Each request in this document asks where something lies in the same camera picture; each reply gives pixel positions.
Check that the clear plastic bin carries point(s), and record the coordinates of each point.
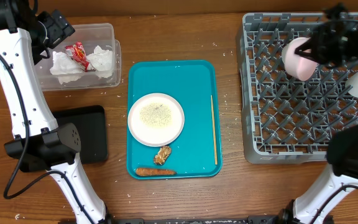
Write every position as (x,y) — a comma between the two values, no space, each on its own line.
(90,35)

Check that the teal serving tray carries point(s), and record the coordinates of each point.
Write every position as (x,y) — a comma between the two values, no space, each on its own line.
(191,83)

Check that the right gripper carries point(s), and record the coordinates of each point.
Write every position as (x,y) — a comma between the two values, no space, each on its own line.
(321,37)

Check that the wooden chopstick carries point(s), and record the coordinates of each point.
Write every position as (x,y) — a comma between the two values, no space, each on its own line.
(214,131)

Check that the black tray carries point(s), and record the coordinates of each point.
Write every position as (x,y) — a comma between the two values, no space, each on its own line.
(81,132)

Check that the grey dishwasher rack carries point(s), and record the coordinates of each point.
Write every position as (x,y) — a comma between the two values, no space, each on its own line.
(285,120)

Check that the silver foil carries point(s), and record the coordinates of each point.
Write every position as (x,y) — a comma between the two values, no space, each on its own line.
(102,62)

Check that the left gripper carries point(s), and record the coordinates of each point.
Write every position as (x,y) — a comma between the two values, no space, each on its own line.
(59,27)

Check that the large white plate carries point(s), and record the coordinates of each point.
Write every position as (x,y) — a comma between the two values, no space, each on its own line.
(156,119)

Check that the golden fried food piece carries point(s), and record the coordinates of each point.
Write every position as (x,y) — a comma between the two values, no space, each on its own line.
(163,154)

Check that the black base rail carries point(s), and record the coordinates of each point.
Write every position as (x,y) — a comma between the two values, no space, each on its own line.
(258,219)

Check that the red snack wrapper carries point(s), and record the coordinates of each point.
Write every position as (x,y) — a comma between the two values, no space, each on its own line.
(77,53)

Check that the brown fried stick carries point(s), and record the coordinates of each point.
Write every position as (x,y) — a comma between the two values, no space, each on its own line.
(147,172)

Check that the white napkin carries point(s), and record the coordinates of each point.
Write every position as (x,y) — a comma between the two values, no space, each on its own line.
(66,69)

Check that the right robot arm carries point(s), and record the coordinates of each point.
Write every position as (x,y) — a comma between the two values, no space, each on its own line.
(338,179)

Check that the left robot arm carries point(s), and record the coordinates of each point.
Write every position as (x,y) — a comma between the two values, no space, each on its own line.
(30,114)

